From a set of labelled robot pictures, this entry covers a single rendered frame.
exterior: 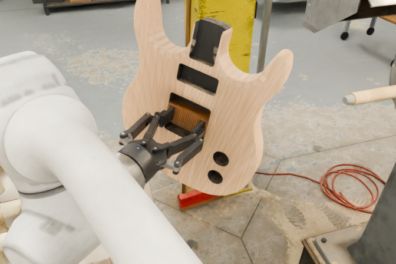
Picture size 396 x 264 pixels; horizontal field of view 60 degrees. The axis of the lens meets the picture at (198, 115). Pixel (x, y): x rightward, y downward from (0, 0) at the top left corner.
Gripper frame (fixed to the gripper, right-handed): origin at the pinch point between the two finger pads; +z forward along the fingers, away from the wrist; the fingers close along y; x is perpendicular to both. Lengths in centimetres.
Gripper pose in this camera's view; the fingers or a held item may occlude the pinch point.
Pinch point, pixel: (185, 120)
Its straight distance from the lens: 74.8
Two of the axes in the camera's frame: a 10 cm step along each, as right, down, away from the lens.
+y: 8.6, 4.1, -2.9
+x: 1.9, -8.1, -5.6
